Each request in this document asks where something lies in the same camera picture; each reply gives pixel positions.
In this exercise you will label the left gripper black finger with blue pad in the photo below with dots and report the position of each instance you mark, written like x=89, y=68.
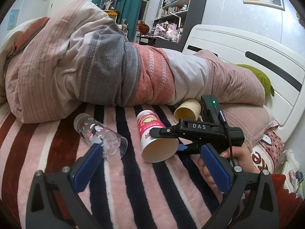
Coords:
x=250, y=200
x=53, y=200

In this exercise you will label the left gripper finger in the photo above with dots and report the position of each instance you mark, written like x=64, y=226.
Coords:
x=182, y=147
x=165, y=133

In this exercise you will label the red sleeve forearm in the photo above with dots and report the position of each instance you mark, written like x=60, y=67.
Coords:
x=288, y=203

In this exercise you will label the clear printed glass cup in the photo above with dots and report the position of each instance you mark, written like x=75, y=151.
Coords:
x=113, y=145

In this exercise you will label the person's right hand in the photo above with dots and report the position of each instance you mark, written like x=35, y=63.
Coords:
x=244, y=161

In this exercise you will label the cream ceramic mug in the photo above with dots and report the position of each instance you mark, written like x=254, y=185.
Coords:
x=189, y=109

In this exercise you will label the polka dot pillow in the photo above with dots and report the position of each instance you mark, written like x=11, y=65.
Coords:
x=267, y=152

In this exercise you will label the pink ribbed pillow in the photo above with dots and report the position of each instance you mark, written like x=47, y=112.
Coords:
x=253, y=120

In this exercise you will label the striped fleece blanket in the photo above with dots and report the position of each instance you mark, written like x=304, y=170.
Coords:
x=127, y=193

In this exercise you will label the green plush toy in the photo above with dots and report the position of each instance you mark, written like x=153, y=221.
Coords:
x=263, y=78

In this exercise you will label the brown plush toy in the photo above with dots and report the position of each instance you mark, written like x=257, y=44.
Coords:
x=142, y=28

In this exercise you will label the white bed headboard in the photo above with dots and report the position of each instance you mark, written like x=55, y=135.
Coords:
x=284, y=67

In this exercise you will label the black bookshelf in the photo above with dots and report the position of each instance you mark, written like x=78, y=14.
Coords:
x=174, y=23

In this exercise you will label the pink grey striped duvet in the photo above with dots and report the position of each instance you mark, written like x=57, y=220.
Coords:
x=49, y=66

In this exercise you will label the glass display case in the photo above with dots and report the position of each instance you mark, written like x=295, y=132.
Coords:
x=108, y=5

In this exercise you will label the white door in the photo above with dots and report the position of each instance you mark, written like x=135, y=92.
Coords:
x=57, y=5

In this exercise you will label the black camera box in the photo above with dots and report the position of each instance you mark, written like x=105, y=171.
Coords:
x=210, y=109

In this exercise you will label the blue wall poster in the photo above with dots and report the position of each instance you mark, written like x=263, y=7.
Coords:
x=13, y=17

